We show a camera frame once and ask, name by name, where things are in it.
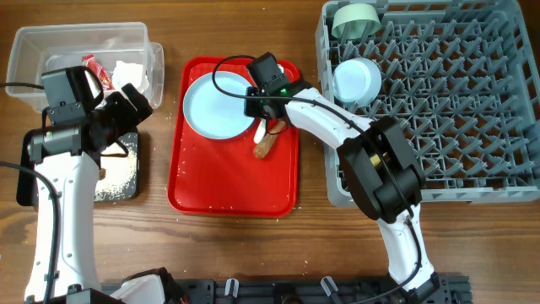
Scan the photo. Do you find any white tissue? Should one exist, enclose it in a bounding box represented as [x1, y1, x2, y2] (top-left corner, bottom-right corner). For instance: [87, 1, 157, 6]
[111, 61, 149, 93]

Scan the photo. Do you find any grey dishwasher rack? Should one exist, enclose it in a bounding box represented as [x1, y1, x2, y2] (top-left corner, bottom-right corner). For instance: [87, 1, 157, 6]
[315, 1, 539, 204]

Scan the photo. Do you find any brown food chunk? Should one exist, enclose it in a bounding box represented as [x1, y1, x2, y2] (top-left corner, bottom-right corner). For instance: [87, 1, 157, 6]
[99, 168, 106, 180]

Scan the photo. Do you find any red serving tray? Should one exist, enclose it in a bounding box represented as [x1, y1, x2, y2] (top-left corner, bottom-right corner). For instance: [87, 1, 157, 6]
[166, 55, 302, 219]

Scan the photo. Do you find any red snack wrapper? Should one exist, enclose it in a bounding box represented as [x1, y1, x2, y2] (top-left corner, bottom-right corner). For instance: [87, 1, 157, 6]
[82, 54, 114, 90]

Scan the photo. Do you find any clear plastic bin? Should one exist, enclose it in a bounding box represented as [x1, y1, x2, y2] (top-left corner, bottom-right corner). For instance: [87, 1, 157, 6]
[6, 22, 165, 109]

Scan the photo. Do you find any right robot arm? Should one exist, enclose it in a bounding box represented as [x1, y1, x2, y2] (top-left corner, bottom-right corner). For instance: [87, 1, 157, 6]
[245, 52, 437, 303]

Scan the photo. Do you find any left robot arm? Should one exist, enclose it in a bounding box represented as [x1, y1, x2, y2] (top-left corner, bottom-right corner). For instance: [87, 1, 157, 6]
[24, 66, 166, 303]

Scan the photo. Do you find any white plastic spoon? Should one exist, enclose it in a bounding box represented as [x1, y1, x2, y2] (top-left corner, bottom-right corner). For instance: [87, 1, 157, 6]
[253, 118, 267, 144]

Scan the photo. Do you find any small light blue bowl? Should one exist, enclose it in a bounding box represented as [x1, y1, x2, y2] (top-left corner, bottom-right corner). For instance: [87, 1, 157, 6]
[332, 57, 382, 107]

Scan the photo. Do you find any mint green bowl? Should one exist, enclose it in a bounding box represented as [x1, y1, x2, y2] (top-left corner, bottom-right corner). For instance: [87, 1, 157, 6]
[332, 3, 381, 39]

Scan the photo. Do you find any brown carrot-like food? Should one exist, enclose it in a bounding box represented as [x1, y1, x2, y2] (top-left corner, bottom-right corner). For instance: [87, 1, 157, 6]
[253, 120, 286, 159]

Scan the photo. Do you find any large light blue plate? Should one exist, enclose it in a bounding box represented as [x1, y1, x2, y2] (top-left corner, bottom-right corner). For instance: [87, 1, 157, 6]
[182, 73, 255, 140]

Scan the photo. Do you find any black waste tray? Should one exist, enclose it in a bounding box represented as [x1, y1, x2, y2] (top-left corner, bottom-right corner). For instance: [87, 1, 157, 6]
[16, 128, 140, 206]

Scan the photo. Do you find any white rice pile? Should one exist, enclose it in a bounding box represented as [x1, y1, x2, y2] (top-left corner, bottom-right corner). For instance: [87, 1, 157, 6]
[94, 143, 138, 202]

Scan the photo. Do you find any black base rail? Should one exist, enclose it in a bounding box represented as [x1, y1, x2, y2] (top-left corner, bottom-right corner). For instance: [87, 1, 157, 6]
[176, 274, 473, 304]

